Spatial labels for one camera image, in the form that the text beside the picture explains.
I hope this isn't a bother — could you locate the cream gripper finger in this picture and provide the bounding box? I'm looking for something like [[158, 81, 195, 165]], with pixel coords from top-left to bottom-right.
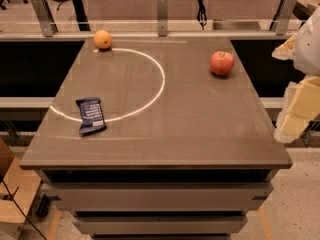
[[272, 34, 297, 60], [274, 75, 320, 144]]

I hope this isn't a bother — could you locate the red apple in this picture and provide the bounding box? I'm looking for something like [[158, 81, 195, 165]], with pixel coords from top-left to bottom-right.
[[210, 51, 234, 76]]

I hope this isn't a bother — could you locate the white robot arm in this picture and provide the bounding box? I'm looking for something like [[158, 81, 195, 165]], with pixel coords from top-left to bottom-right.
[[272, 7, 320, 143]]

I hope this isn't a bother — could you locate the grey drawer cabinet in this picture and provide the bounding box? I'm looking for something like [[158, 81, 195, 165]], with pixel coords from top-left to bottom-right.
[[21, 37, 291, 240]]

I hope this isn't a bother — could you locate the orange fruit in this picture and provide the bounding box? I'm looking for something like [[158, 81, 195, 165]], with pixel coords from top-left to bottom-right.
[[93, 30, 112, 49]]

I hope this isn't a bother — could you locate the blue snack bar wrapper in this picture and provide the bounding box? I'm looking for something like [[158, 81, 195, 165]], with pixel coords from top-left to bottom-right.
[[76, 97, 107, 135]]

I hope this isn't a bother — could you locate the cardboard box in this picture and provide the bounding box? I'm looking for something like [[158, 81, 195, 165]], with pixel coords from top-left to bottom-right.
[[0, 139, 41, 240]]

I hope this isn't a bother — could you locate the right metal railing bracket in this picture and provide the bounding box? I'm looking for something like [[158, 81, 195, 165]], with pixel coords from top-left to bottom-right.
[[274, 0, 297, 35]]

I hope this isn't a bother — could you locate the metal railing bracket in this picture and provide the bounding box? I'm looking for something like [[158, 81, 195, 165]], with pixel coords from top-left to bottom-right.
[[30, 0, 57, 37], [157, 0, 168, 36], [274, 0, 297, 35]]

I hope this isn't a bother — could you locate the black hanging cable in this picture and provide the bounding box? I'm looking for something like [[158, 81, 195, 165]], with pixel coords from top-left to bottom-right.
[[195, 0, 208, 31]]

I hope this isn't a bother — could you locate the middle metal railing bracket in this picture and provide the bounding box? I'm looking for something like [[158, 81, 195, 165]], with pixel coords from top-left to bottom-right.
[[157, 0, 168, 36]]

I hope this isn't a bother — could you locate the left metal railing bracket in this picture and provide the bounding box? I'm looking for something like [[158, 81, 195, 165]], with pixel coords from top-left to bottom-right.
[[30, 0, 57, 37]]

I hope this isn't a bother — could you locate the black floor cable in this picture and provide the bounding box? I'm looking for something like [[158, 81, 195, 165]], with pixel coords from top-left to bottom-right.
[[0, 178, 48, 240]]

